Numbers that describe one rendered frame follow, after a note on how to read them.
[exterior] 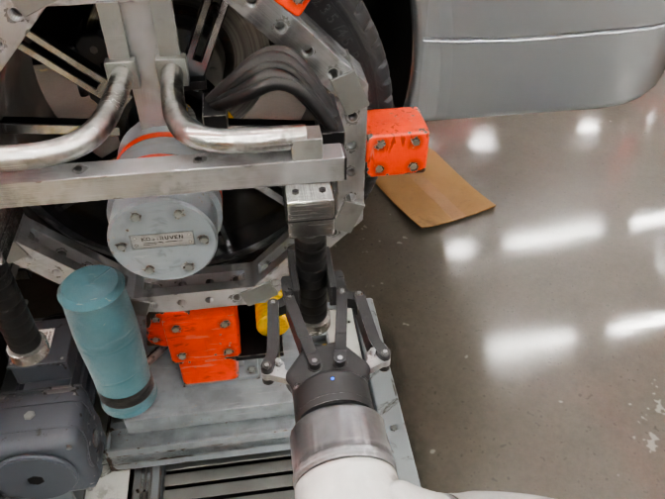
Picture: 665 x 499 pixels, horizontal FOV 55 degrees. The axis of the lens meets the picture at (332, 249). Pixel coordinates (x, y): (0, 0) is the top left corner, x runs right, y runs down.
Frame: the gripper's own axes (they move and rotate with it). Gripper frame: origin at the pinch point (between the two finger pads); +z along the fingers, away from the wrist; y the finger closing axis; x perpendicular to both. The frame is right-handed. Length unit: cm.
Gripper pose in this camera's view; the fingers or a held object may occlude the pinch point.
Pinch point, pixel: (311, 275)
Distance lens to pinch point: 74.3
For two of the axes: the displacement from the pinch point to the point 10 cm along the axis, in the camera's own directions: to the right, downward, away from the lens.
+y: 9.9, -0.9, 1.1
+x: 0.0, -7.5, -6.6
